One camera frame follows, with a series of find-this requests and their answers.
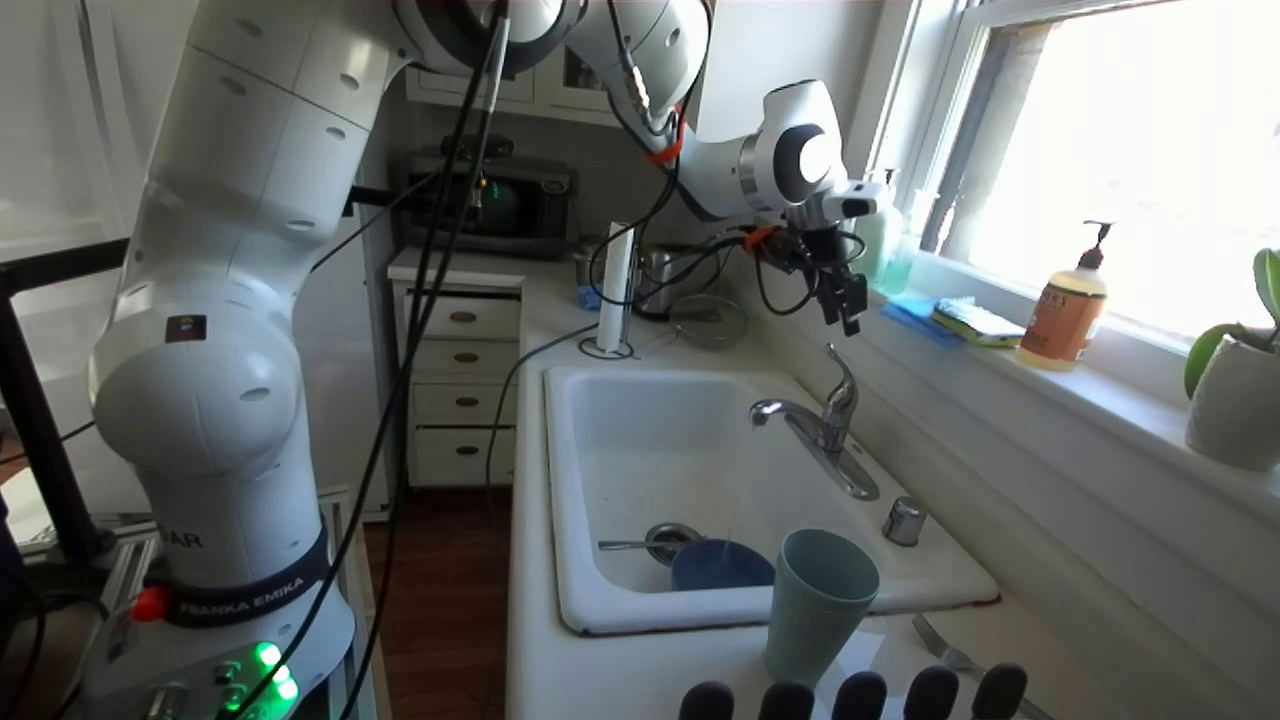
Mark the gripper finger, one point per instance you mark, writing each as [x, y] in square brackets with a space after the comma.
[829, 295]
[855, 305]

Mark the chrome faucet lever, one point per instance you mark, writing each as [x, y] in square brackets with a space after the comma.
[842, 385]

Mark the blue cloth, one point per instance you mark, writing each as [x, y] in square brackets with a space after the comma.
[912, 315]

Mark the black metal frame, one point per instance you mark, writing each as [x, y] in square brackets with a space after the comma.
[40, 430]

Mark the blue bowl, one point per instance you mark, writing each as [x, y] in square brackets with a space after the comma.
[720, 566]

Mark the green plant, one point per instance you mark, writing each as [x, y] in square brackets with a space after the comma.
[1205, 350]

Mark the white paper towel holder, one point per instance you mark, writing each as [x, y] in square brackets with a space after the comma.
[615, 290]

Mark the metal spoon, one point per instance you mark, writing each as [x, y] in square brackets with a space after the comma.
[630, 545]

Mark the chrome faucet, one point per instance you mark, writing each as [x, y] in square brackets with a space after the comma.
[825, 440]

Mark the chrome sprayer cap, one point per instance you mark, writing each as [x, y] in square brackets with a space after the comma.
[904, 521]

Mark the yellow sponge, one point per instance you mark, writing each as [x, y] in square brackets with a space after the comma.
[978, 322]

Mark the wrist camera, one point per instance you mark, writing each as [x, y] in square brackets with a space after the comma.
[788, 255]

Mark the metal fork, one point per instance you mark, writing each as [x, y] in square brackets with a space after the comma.
[950, 652]

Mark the pale green plastic cup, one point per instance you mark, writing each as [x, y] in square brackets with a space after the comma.
[815, 610]

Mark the white curtain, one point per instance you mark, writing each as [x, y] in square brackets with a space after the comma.
[70, 110]

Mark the small blue object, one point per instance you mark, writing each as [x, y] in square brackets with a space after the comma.
[588, 297]

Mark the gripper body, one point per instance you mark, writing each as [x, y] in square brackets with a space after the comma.
[822, 250]

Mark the white kitchen sink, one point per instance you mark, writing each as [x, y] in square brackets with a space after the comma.
[640, 470]

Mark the window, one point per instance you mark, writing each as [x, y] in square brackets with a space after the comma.
[1130, 150]

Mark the black toaster oven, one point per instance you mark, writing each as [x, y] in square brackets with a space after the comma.
[520, 205]

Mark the white plant pot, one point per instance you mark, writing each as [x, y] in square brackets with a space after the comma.
[1238, 405]

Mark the metal canister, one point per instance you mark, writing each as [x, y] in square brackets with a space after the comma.
[657, 285]

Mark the clear green soap bottle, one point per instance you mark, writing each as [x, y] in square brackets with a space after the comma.
[880, 250]

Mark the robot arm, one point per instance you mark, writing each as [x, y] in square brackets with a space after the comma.
[250, 330]

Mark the white drawer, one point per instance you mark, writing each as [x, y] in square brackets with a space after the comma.
[465, 317]
[470, 458]
[470, 360]
[470, 403]

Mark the orange soap pump bottle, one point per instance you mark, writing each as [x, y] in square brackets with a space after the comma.
[1065, 315]

